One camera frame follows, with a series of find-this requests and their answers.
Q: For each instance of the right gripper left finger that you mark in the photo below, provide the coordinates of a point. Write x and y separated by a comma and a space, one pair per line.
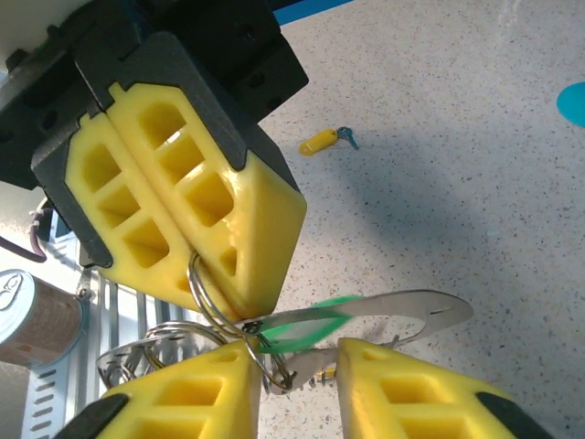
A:
183, 411

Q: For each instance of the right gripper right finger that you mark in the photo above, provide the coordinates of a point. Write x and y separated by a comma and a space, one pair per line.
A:
411, 411

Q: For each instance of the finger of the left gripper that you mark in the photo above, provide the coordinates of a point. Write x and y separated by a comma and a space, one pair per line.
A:
87, 201
256, 228

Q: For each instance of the large metal keyring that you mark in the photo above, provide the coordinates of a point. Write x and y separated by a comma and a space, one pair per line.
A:
411, 308

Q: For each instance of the yellow key tag with key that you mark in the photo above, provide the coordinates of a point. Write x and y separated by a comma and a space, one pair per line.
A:
320, 142

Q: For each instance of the green key tag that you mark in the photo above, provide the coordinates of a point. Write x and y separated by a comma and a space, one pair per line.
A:
311, 329

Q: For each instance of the tin can with pull tab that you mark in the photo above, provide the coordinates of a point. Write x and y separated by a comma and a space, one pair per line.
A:
41, 320

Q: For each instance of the teal plastic goblet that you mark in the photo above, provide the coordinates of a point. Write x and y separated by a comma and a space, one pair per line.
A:
573, 105

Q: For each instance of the aluminium table rail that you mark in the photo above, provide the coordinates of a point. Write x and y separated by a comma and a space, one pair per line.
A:
123, 302

